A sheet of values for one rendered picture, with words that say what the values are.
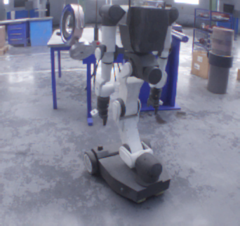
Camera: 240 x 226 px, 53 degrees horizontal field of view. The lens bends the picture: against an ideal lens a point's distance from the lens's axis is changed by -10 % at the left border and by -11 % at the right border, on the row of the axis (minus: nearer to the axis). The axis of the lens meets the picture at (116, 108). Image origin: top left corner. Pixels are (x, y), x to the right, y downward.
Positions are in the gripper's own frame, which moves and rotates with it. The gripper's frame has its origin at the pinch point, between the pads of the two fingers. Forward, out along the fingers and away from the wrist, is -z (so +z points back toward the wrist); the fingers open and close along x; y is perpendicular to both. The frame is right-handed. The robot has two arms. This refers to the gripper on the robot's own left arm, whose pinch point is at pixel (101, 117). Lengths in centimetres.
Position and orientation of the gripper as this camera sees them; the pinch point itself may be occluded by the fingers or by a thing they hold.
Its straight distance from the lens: 190.0
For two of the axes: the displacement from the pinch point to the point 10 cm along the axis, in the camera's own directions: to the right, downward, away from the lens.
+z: 1.2, -8.2, -5.6
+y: -8.8, 1.7, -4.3
